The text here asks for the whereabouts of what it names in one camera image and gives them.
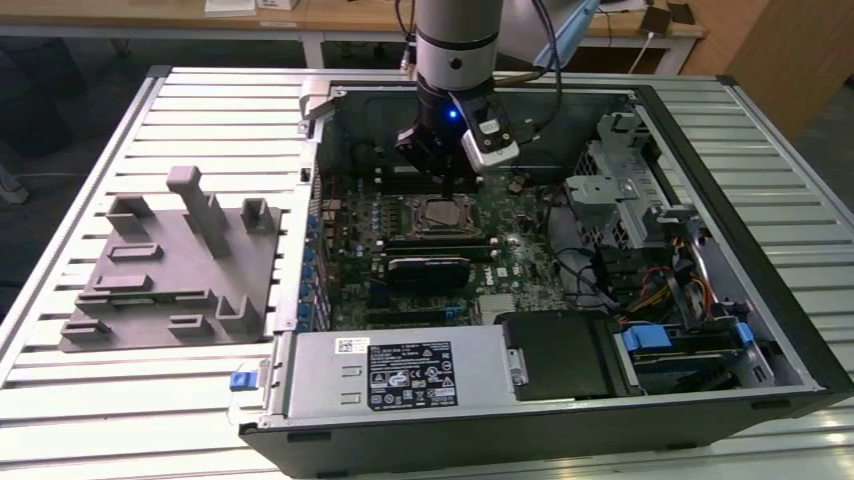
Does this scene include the black camera cable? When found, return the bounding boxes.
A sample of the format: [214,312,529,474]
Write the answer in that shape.
[516,0,564,144]

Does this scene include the white wrist camera black face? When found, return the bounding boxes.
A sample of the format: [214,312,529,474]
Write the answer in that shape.
[457,92,523,175]

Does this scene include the black phone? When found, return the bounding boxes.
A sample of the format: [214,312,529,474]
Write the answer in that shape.
[637,7,675,37]

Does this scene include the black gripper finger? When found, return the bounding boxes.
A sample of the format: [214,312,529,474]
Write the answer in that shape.
[395,127,457,198]

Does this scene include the wooden cabinet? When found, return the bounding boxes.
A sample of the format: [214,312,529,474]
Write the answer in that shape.
[680,0,854,144]

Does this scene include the black RAM stick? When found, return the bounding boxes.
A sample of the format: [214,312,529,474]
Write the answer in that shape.
[383,247,499,263]

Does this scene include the coloured power wires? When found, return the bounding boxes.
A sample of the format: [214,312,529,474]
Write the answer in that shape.
[616,239,709,326]

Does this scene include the metal socket cover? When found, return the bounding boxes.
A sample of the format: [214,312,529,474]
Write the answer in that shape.
[411,193,483,237]

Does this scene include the silver CPU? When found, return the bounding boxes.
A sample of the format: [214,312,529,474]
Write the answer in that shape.
[425,197,469,227]

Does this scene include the white charging cable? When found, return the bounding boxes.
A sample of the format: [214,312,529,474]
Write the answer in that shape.
[628,28,659,75]

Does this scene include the white furniture foot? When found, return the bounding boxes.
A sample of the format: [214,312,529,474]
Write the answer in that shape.
[0,162,32,204]

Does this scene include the silver chipset heatsink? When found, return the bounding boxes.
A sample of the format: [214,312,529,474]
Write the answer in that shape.
[477,294,519,317]

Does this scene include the black plastic cover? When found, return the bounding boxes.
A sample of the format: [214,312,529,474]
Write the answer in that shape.
[499,310,632,402]

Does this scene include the wooden desk white legs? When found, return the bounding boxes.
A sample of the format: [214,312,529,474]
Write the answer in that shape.
[0,0,708,76]

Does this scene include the silver power supply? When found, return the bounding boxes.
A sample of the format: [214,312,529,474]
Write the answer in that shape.
[262,327,519,419]

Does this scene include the green RAM stick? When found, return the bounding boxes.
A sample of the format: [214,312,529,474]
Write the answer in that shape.
[105,292,214,304]

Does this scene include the hard disk in blue carrier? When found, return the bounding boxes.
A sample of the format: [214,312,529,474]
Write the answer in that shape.
[616,322,756,394]

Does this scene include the metal drive cage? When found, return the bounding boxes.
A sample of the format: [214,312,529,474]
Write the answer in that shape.
[563,112,701,251]

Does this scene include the CPU socket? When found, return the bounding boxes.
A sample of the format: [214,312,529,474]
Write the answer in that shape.
[407,193,485,239]

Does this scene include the green motherboard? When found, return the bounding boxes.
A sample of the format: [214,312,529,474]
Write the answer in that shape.
[312,169,575,331]

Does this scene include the black open PC case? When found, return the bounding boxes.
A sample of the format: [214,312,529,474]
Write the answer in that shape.
[236,74,854,479]

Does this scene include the grey parts rack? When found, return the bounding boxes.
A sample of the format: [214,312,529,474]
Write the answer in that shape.
[56,164,294,354]

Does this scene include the black graphics card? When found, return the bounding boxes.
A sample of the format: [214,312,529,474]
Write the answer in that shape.
[384,255,472,292]

